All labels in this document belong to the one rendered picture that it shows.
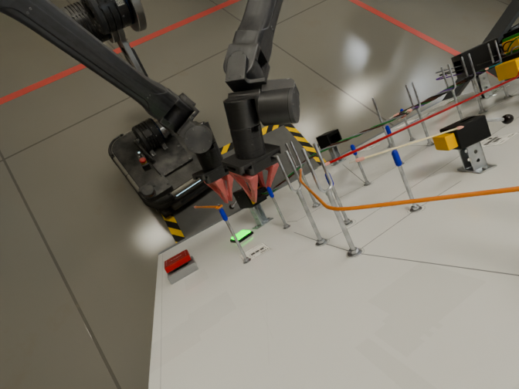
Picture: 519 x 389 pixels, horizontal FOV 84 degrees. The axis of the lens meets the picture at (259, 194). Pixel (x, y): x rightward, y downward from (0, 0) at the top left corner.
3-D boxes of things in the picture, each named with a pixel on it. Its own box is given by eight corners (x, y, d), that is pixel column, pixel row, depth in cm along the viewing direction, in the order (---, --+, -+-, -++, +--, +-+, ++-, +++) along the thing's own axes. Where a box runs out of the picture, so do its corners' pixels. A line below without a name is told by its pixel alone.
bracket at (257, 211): (267, 218, 66) (258, 199, 65) (273, 218, 64) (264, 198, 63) (252, 228, 64) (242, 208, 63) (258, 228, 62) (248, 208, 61)
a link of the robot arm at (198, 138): (182, 92, 66) (159, 120, 68) (176, 89, 55) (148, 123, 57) (222, 127, 70) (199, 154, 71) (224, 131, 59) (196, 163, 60)
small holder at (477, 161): (537, 148, 39) (522, 98, 38) (473, 177, 40) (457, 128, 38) (507, 147, 44) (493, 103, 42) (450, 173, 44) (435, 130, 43)
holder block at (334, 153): (328, 161, 99) (317, 135, 98) (350, 158, 88) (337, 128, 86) (317, 167, 98) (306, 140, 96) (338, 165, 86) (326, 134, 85)
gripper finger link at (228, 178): (244, 197, 73) (230, 164, 70) (221, 211, 69) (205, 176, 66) (231, 195, 78) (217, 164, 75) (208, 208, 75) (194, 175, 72)
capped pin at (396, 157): (408, 212, 39) (385, 153, 37) (413, 207, 39) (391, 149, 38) (418, 212, 37) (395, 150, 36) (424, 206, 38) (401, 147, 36)
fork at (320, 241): (319, 247, 40) (277, 155, 38) (313, 245, 42) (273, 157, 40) (330, 240, 41) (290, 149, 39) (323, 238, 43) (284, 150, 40)
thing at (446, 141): (459, 146, 40) (454, 132, 39) (449, 150, 40) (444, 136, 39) (445, 146, 43) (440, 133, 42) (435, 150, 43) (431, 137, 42)
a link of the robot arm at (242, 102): (228, 89, 52) (215, 97, 48) (265, 85, 50) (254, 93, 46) (237, 126, 56) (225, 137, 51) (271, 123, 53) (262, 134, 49)
